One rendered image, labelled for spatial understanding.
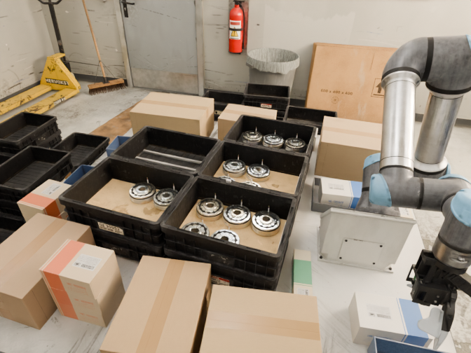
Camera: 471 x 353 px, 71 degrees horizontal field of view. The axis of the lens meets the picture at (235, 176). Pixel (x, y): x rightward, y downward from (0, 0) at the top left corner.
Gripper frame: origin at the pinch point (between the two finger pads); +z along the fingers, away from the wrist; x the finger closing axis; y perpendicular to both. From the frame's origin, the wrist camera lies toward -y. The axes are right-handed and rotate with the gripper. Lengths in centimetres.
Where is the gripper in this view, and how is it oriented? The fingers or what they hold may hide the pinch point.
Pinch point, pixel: (429, 323)
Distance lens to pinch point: 98.9
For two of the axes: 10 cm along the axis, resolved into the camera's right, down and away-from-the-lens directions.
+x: -2.5, 4.4, -8.6
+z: -0.6, 8.8, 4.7
